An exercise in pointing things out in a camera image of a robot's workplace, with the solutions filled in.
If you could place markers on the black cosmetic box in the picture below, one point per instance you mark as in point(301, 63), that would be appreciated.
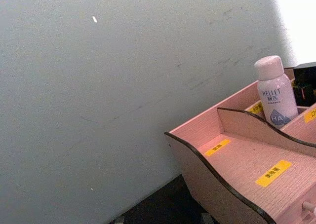
point(304, 84)

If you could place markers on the black table cloth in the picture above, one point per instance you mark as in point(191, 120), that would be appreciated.
point(163, 206)

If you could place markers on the white spray bottle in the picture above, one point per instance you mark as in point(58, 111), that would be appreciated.
point(275, 90)

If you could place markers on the pink wooden organizer box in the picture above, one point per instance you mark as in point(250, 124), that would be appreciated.
point(247, 160)

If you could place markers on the pale wall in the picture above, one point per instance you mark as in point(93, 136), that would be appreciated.
point(98, 85)

